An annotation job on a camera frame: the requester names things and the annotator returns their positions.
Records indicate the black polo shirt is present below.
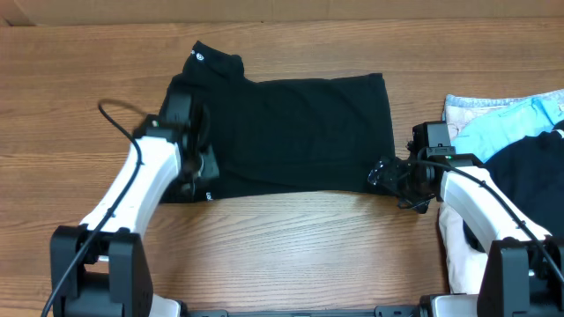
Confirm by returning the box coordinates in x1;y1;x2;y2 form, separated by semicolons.
160;41;395;201

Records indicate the dark navy garment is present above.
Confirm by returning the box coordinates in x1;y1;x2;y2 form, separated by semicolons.
455;122;563;238

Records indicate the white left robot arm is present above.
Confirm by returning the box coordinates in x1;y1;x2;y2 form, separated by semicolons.
41;95;219;316

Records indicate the light blue garment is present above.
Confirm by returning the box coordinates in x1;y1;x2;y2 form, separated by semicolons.
445;90;563;162

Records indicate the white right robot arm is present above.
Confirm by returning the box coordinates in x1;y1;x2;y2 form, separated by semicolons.
367;154;563;316

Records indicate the pale pink garment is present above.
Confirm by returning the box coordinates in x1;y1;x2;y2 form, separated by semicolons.
437;88;564;295

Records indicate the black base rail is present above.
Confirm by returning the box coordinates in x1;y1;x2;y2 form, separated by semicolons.
179;301;433;317

